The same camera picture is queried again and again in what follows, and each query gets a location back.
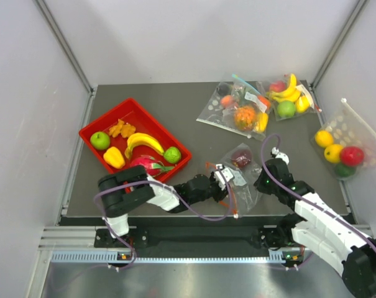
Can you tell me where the red apple in dotted bag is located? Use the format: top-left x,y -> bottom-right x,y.
340,146 -> 364,167

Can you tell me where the banana bunch in tray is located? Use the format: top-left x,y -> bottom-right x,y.
124,133 -> 165,159

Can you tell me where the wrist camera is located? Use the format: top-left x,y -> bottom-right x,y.
214,164 -> 234,191
271,147 -> 290,165

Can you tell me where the zip bag with red zipper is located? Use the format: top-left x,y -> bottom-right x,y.
205,143 -> 262,219

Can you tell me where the aluminium corner post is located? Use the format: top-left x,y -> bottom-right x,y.
310,0 -> 369,91
33,0 -> 94,94

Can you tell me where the orange mandarin cluster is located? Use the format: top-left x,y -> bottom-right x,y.
108,119 -> 136,138

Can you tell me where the zip bag with bananas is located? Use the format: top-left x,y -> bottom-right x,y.
260,73 -> 322,121

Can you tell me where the yellow lemon left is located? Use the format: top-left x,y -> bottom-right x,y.
314,130 -> 334,148

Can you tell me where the yellow mango in blue-zip bag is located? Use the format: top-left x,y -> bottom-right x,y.
254,112 -> 268,133

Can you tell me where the orange tomato toy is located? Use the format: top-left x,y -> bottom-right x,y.
257,96 -> 272,110

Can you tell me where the orange pineapple toy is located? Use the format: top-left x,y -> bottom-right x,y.
234,106 -> 257,131

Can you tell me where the white slotted cable duct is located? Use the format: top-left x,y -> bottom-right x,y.
51,251 -> 303,264

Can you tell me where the yellow orange with green stem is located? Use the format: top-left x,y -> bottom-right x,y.
324,144 -> 344,164

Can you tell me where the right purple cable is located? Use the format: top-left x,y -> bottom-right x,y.
260,133 -> 376,271

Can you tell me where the red peach toy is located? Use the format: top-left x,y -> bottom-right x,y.
269,80 -> 287,93

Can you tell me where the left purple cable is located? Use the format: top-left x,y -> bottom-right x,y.
93,169 -> 235,271

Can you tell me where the yellow lemon in banana bag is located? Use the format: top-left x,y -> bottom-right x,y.
295,96 -> 311,114

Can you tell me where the green apple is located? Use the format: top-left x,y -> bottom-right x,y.
90,132 -> 111,151
277,101 -> 296,118

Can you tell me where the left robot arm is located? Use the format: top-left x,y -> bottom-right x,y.
94,165 -> 234,246

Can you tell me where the dotted flat zip bag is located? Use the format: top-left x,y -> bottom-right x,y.
196,81 -> 239,130

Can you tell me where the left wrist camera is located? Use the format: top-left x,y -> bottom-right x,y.
214,164 -> 234,191

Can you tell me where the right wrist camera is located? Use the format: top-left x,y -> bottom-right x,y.
271,147 -> 290,165

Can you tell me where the aluminium corner post right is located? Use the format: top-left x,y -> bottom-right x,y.
310,0 -> 369,91

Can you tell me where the dark red plum toy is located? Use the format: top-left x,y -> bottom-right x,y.
231,149 -> 252,169

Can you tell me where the orange persimmon toy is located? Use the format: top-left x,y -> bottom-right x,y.
220,95 -> 234,108

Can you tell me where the dotted zip bag with lemons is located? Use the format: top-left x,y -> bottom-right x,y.
311,98 -> 376,181

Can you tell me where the yellow banana bunch in bag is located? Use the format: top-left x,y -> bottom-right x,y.
267,73 -> 301,103

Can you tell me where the green apple in banana bag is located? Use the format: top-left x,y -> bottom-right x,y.
277,101 -> 296,118

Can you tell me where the aluminium corner post left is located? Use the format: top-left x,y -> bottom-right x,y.
33,0 -> 94,94

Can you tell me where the yellow star fruit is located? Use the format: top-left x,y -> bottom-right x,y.
103,147 -> 126,169

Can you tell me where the purple cable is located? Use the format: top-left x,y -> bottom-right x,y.
93,169 -> 235,271
260,133 -> 376,271

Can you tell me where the dark green avocado toy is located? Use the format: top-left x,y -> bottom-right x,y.
334,163 -> 356,179

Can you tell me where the zip bag with blue zipper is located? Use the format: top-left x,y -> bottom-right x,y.
222,74 -> 272,141

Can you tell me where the pink dragon fruit toy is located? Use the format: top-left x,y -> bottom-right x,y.
130,155 -> 174,177

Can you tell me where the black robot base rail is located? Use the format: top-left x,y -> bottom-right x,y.
94,214 -> 328,258

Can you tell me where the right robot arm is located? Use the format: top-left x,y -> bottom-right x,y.
254,158 -> 376,297

